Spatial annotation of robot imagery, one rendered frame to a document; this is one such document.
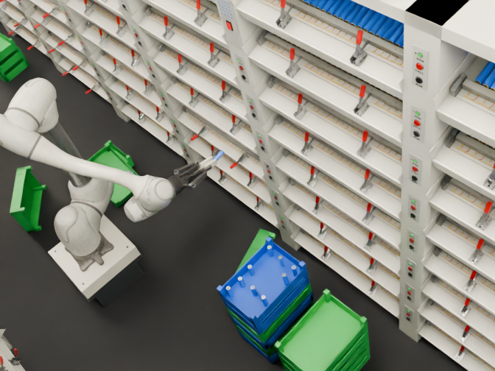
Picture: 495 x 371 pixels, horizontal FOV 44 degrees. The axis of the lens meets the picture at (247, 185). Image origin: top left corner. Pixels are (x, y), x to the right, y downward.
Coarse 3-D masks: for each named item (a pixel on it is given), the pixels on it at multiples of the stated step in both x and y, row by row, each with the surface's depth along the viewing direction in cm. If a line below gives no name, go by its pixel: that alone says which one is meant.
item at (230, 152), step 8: (176, 112) 294; (184, 112) 297; (184, 120) 295; (192, 120) 293; (192, 128) 291; (200, 128) 289; (200, 136) 290; (208, 136) 286; (216, 144) 283; (224, 144) 281; (232, 152) 277; (248, 160) 272; (248, 168) 271; (256, 168) 269; (256, 176) 272
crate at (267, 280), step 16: (272, 240) 250; (256, 256) 251; (288, 256) 249; (240, 272) 248; (256, 272) 250; (272, 272) 249; (288, 272) 247; (304, 272) 244; (224, 288) 245; (240, 288) 247; (256, 288) 246; (272, 288) 245; (288, 288) 240; (240, 304) 243; (256, 304) 242; (272, 304) 236; (256, 320) 234
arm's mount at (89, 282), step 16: (112, 224) 295; (112, 240) 290; (128, 240) 288; (64, 256) 289; (112, 256) 284; (128, 256) 285; (80, 272) 282; (96, 272) 281; (112, 272) 284; (80, 288) 277; (96, 288) 282
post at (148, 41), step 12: (132, 0) 243; (132, 12) 246; (144, 36) 257; (144, 48) 264; (144, 60) 274; (156, 72) 273; (168, 72) 277; (156, 84) 284; (168, 96) 285; (180, 132) 307; (180, 144) 321; (192, 156) 320
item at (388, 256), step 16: (288, 176) 256; (288, 192) 259; (304, 192) 255; (304, 208) 253; (320, 208) 250; (336, 208) 248; (336, 224) 245; (352, 224) 242; (352, 240) 240; (368, 240) 233; (384, 256) 233
